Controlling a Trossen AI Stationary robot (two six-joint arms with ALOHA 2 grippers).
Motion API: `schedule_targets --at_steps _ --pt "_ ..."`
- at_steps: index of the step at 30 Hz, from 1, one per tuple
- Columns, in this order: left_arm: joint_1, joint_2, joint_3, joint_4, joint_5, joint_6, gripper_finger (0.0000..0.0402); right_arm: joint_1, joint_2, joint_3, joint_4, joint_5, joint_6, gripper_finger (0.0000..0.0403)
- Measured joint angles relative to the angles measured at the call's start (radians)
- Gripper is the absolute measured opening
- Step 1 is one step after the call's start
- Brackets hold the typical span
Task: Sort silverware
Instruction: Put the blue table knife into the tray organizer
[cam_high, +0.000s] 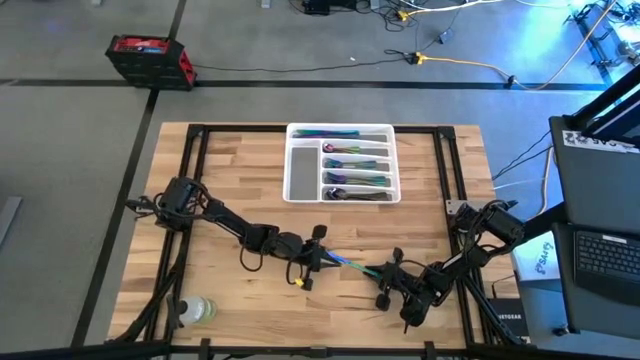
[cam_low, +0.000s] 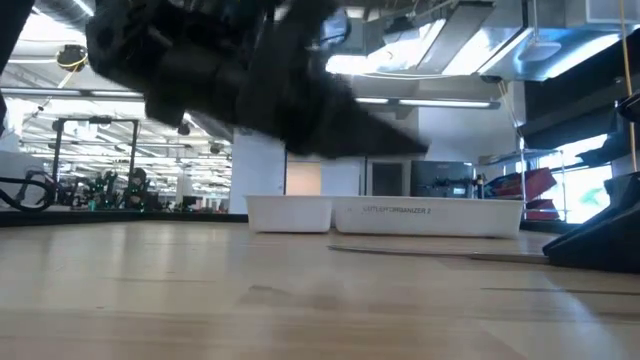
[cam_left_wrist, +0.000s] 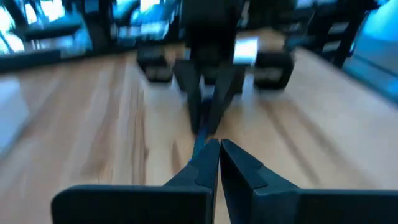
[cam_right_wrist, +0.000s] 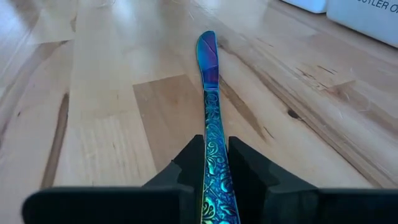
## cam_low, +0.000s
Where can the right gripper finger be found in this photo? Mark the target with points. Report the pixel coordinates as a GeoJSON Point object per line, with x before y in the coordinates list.
{"type": "Point", "coordinates": [600, 245]}

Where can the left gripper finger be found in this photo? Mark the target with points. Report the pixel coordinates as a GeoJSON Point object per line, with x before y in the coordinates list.
{"type": "Point", "coordinates": [340, 130]}

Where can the white cutlery organizer tray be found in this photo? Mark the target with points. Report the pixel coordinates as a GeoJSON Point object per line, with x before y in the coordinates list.
{"type": "Point", "coordinates": [400, 217]}

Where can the iridescent rainbow knife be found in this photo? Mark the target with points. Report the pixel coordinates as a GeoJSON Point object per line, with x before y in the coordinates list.
{"type": "Point", "coordinates": [425, 252]}

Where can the red storage bin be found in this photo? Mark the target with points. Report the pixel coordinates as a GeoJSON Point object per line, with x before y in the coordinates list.
{"type": "Point", "coordinates": [530, 182]}

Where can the black hanging panel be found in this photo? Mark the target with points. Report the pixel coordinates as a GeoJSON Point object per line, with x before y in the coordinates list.
{"type": "Point", "coordinates": [565, 115]}

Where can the black computer monitor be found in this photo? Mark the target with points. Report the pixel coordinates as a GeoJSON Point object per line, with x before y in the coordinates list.
{"type": "Point", "coordinates": [440, 175]}

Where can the black ceiling device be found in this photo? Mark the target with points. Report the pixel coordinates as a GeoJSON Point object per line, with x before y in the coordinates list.
{"type": "Point", "coordinates": [72, 56]}

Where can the background robot station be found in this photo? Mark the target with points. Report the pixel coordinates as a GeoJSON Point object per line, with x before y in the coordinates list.
{"type": "Point", "coordinates": [120, 192]}

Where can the long ceiling light bar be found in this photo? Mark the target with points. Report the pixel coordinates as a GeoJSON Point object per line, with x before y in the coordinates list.
{"type": "Point", "coordinates": [50, 92]}

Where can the small black ceiling camera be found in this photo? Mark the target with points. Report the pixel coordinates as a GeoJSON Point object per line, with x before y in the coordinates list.
{"type": "Point", "coordinates": [184, 130]}

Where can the black gantry frame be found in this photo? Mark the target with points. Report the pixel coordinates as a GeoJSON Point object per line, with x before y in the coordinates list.
{"type": "Point", "coordinates": [57, 160]}

